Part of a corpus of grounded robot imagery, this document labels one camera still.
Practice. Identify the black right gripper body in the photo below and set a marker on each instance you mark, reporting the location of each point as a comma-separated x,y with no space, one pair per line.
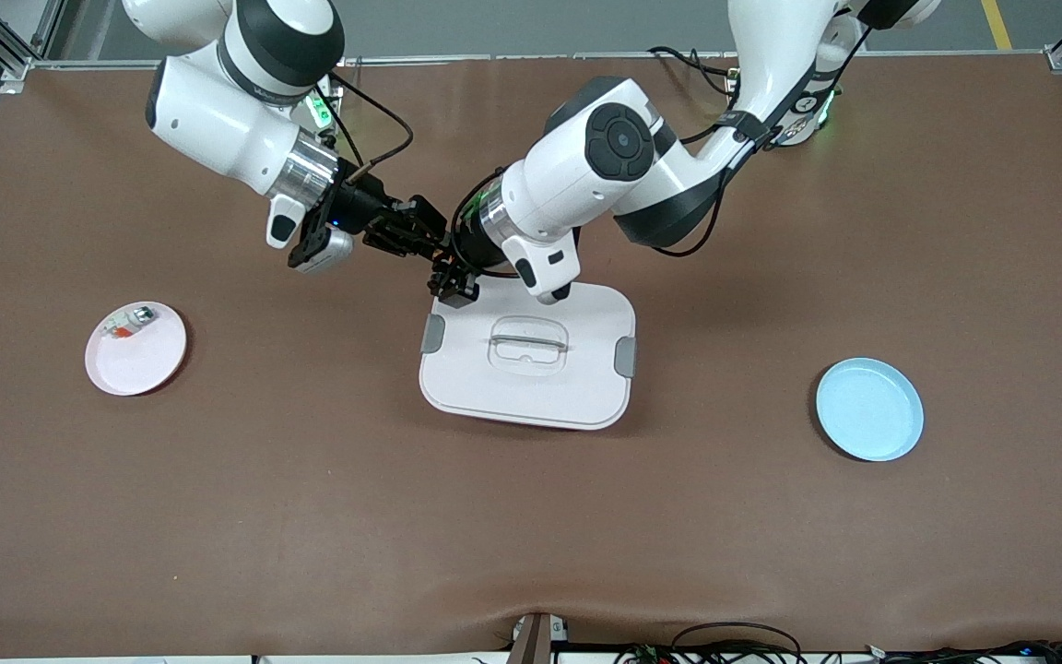
361,208

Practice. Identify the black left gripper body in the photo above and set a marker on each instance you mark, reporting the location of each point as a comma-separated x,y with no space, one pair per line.
466,250

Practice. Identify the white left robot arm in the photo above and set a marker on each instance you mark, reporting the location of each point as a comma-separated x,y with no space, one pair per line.
577,175

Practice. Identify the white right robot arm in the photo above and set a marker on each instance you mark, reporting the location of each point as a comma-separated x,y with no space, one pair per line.
218,120

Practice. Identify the storage box with white lid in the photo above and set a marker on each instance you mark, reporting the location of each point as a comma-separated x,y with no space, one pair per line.
531,392

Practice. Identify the white round plate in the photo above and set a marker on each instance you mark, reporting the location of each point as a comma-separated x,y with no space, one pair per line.
139,364

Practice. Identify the brown table mat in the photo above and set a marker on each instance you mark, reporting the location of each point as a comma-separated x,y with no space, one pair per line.
310,516

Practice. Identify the light blue round plate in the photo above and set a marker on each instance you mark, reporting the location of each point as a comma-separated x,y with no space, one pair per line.
870,410

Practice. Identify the green and white switch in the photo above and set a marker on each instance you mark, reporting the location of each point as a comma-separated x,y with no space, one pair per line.
130,321

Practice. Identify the camera mount post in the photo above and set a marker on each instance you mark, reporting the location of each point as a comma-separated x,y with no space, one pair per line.
533,641

